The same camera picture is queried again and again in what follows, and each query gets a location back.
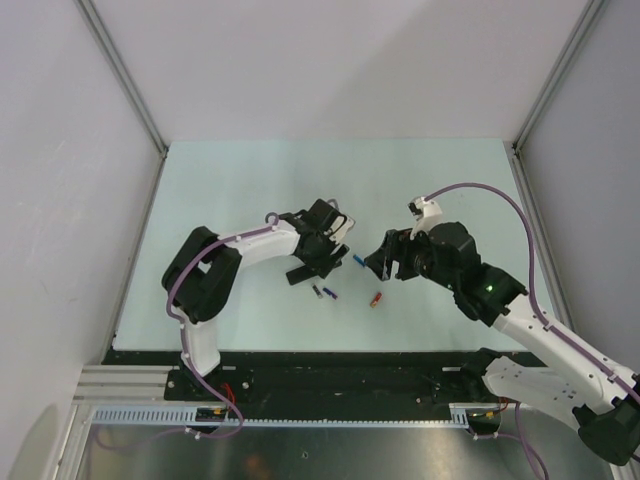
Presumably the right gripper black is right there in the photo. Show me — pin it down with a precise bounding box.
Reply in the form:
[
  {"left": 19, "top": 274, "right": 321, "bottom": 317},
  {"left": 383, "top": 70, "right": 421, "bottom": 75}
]
[{"left": 363, "top": 223, "right": 458, "bottom": 291}]

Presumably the black remote control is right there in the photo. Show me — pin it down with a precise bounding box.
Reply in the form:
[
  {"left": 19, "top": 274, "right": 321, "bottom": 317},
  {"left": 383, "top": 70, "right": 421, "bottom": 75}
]
[{"left": 286, "top": 265, "right": 318, "bottom": 286}]

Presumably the purple battery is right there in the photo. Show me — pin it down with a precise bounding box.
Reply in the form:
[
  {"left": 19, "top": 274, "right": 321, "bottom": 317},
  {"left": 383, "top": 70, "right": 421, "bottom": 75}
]
[{"left": 323, "top": 287, "right": 338, "bottom": 300}]

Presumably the red battery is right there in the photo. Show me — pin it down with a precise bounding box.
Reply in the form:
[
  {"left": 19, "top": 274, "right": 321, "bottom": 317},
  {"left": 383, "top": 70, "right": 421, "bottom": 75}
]
[{"left": 370, "top": 292, "right": 382, "bottom": 308}]

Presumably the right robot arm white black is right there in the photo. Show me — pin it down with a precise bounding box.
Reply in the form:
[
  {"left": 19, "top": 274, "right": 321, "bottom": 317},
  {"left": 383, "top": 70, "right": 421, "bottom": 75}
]
[{"left": 364, "top": 222, "right": 639, "bottom": 466}]

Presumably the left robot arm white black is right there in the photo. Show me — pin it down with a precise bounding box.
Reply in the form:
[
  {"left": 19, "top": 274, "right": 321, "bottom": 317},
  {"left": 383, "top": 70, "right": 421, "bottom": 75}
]
[{"left": 161, "top": 199, "right": 355, "bottom": 400}]

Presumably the black silver battery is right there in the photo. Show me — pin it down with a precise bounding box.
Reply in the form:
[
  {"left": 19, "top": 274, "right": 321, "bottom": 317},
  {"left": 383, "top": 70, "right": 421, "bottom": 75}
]
[{"left": 311, "top": 284, "right": 323, "bottom": 299}]

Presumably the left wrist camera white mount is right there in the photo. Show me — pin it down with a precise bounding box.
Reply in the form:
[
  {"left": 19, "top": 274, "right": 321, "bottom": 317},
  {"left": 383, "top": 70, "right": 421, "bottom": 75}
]
[{"left": 327, "top": 198, "right": 356, "bottom": 243}]

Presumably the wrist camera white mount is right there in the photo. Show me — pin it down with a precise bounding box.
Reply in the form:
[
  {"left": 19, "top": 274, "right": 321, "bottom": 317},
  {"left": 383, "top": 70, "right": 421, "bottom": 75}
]
[
  {"left": 408, "top": 197, "right": 443, "bottom": 240},
  {"left": 327, "top": 198, "right": 356, "bottom": 243}
]

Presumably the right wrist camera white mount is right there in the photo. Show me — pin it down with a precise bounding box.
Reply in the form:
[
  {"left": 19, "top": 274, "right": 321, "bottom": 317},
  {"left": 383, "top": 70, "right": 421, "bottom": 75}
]
[{"left": 408, "top": 197, "right": 443, "bottom": 240}]

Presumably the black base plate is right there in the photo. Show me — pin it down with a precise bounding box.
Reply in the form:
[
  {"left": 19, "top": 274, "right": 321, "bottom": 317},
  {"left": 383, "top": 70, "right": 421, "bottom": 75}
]
[{"left": 102, "top": 349, "right": 536, "bottom": 421}]

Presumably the grey slotted cable duct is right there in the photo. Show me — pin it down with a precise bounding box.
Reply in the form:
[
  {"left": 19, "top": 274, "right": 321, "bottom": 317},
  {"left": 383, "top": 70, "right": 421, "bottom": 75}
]
[{"left": 92, "top": 405, "right": 501, "bottom": 429}]

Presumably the aluminium cross rail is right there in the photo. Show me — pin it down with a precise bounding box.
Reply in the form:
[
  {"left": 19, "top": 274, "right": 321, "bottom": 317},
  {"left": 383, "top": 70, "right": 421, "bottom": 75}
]
[{"left": 73, "top": 365, "right": 174, "bottom": 405}]

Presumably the right aluminium frame post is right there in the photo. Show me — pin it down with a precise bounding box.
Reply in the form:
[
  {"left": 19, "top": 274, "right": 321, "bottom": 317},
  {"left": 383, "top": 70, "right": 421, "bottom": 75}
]
[{"left": 511, "top": 0, "right": 610, "bottom": 154}]

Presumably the aluminium frame post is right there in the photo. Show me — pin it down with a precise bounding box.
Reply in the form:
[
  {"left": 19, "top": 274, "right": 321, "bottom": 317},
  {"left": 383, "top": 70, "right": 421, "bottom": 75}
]
[
  {"left": 511, "top": 0, "right": 610, "bottom": 154},
  {"left": 74, "top": 0, "right": 168, "bottom": 159}
]

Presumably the left aluminium frame post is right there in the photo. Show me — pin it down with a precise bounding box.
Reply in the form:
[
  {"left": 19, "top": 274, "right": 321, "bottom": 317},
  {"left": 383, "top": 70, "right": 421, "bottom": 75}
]
[{"left": 74, "top": 0, "right": 168, "bottom": 159}]

